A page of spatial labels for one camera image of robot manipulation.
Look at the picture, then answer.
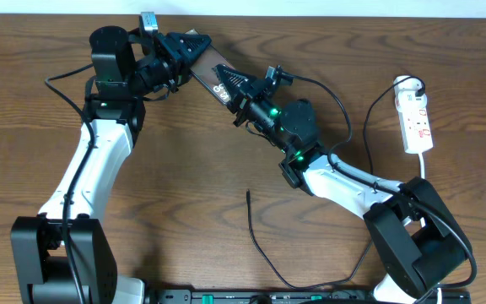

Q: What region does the black charger cable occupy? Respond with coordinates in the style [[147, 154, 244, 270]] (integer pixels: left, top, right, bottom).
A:
[[245, 75, 427, 292]]

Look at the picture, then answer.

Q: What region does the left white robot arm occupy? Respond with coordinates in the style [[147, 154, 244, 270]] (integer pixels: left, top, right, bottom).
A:
[[10, 25, 211, 303]]

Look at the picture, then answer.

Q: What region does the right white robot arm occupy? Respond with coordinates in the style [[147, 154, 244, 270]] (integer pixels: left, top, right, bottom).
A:
[[213, 64, 477, 303]]

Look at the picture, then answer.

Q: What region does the white power strip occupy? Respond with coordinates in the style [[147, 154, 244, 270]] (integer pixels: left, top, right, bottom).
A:
[[393, 75, 434, 155]]

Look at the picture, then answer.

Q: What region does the white power strip cord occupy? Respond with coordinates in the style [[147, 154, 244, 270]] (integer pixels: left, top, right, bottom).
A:
[[418, 152, 443, 304]]

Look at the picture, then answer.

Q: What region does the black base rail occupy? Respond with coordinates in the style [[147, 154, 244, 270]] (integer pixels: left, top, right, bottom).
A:
[[144, 290, 378, 304]]

